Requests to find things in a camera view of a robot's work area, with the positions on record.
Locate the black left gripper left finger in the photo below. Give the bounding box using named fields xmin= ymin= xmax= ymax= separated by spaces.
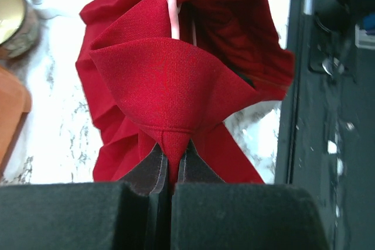
xmin=1 ymin=145 xmax=169 ymax=249

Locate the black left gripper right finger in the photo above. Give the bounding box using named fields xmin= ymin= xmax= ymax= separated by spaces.
xmin=171 ymin=143 xmax=329 ymax=249

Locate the red skirt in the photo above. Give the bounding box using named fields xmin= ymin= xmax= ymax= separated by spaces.
xmin=76 ymin=0 xmax=294 ymax=184

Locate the pink wire hanger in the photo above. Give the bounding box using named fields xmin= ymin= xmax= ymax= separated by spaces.
xmin=160 ymin=0 xmax=197 ymax=46

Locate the orange plastic basin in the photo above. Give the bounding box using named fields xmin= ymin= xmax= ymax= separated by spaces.
xmin=1 ymin=67 xmax=32 ymax=174

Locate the brown ceramic bowl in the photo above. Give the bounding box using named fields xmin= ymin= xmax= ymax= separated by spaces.
xmin=1 ymin=0 xmax=39 ymax=60

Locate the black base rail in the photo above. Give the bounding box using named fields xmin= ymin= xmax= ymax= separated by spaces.
xmin=275 ymin=0 xmax=374 ymax=249

